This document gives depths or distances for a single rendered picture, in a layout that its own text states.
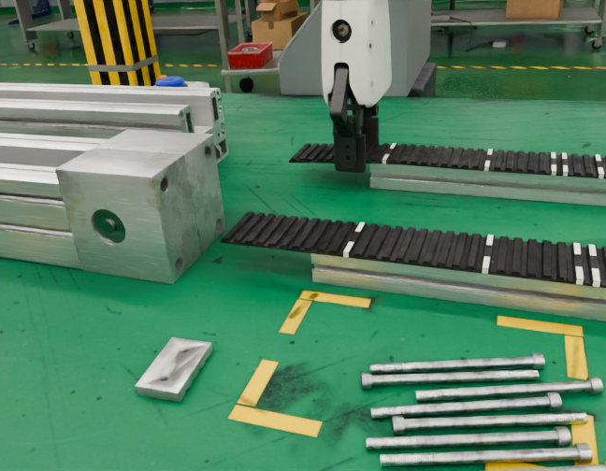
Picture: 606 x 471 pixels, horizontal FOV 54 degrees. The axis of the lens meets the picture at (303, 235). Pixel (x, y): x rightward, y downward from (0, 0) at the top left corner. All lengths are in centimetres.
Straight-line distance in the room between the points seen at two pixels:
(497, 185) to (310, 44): 47
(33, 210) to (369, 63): 32
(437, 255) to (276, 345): 13
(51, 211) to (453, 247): 32
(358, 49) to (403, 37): 39
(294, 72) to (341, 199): 43
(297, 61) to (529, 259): 64
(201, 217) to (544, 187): 33
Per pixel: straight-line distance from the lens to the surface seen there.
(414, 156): 62
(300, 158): 64
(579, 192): 62
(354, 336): 42
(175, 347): 41
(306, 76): 100
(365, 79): 57
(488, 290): 45
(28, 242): 57
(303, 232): 48
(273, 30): 572
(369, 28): 57
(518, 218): 58
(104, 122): 73
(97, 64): 408
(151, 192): 46
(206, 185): 53
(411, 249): 45
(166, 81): 86
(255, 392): 38
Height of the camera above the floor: 103
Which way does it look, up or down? 28 degrees down
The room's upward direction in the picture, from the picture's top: 4 degrees counter-clockwise
